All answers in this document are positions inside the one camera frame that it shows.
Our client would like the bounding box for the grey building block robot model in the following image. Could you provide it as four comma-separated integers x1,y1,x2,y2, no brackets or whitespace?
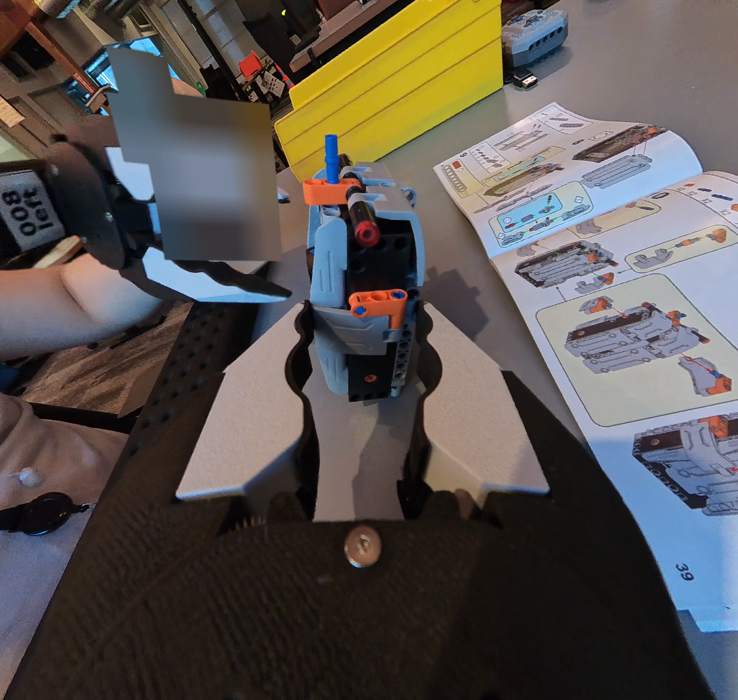
303,133,424,405

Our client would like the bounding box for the person's left forearm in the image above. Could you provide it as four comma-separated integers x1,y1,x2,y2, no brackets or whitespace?
0,250,168,360

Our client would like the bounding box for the grey battery box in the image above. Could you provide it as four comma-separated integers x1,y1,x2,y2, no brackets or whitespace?
500,9,570,67

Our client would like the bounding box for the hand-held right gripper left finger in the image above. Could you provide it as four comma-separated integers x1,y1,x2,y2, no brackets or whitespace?
176,302,319,503

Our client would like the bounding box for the grey desk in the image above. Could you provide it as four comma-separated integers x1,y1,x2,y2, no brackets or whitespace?
92,0,738,700

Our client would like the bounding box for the open instruction manual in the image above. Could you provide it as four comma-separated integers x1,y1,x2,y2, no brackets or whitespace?
432,102,738,634

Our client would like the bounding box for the yellow plastic bin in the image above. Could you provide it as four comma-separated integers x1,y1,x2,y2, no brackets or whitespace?
274,0,505,176

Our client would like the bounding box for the black badge reel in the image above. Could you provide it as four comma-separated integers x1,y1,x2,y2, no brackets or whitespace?
0,492,96,536

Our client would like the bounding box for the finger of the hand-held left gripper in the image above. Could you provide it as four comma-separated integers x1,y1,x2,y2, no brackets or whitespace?
172,259,293,300
120,249,273,305

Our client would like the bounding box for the person's light shirt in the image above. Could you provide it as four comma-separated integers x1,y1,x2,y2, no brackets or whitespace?
0,394,128,700

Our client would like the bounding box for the black perforated board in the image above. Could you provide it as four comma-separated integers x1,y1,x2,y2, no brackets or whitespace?
118,302,301,482

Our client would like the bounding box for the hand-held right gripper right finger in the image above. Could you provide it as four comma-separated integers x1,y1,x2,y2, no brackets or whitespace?
402,302,551,497

